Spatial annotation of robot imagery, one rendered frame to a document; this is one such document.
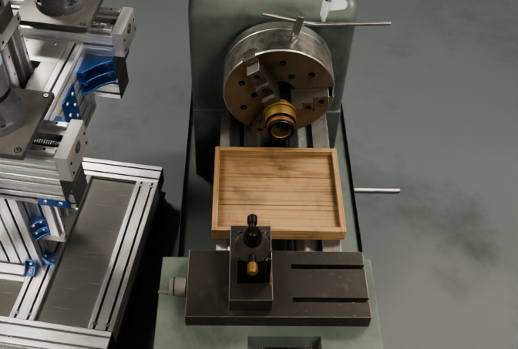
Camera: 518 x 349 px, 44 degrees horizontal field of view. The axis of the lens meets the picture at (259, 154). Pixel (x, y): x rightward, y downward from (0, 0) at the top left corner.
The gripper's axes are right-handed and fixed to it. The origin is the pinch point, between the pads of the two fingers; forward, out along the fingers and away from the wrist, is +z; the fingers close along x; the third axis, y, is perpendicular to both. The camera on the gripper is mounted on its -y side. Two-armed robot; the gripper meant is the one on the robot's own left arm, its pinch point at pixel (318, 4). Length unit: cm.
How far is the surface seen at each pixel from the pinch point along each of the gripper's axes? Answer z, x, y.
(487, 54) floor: 112, 152, 140
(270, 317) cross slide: 40, -67, -3
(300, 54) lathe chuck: 13.2, -4.5, -1.4
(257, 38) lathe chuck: 15.4, 1.4, -12.8
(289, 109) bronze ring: 24.4, -14.4, -1.7
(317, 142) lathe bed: 47.1, -2.4, 13.4
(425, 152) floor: 120, 74, 93
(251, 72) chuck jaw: 18.9, -8.3, -13.3
